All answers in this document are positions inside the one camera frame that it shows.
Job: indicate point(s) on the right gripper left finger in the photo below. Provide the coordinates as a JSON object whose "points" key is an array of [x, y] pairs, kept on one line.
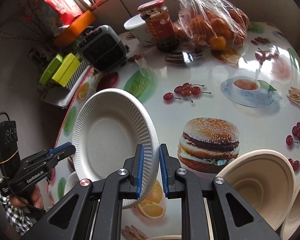
{"points": [[93, 209]]}

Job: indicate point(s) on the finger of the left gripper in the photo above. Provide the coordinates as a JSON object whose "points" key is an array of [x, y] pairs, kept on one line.
{"points": [[61, 152]]}

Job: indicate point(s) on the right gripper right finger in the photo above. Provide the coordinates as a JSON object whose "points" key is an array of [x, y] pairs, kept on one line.
{"points": [[210, 208]]}

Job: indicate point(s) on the beige paper bowl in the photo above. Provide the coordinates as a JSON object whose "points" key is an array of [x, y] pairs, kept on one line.
{"points": [[265, 179], [166, 237], [292, 223]]}

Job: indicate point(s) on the ribbed paper plate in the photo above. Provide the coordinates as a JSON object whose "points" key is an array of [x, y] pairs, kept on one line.
{"points": [[107, 131]]}

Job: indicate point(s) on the checkered sleeve forearm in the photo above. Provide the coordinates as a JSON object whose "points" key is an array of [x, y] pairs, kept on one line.
{"points": [[15, 214]]}

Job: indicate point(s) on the person's left hand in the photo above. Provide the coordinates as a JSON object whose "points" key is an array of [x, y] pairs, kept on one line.
{"points": [[27, 199]]}

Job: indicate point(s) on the upper green box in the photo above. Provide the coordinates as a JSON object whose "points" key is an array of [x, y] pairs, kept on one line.
{"points": [[51, 69]]}

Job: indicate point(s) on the lower yellow-green box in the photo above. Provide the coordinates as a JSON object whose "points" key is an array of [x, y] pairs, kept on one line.
{"points": [[66, 67]]}

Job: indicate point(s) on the striped flat box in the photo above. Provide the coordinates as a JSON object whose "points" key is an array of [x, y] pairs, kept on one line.
{"points": [[78, 74]]}

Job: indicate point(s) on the grey portable heater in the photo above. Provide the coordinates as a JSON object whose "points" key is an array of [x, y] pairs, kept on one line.
{"points": [[102, 48]]}

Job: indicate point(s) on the orange shelf box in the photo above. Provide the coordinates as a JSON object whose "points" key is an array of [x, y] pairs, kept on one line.
{"points": [[74, 30]]}

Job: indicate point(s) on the white plastic tub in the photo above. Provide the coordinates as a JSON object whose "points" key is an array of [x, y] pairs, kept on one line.
{"points": [[138, 27]]}

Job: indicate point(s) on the red paper bag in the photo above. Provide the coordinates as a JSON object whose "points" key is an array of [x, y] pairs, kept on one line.
{"points": [[67, 10]]}

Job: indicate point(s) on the red label glass jar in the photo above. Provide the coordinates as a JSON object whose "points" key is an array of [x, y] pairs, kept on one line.
{"points": [[156, 15]]}

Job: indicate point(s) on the plastic bag of oranges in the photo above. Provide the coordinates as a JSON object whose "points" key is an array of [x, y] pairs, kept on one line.
{"points": [[214, 23]]}

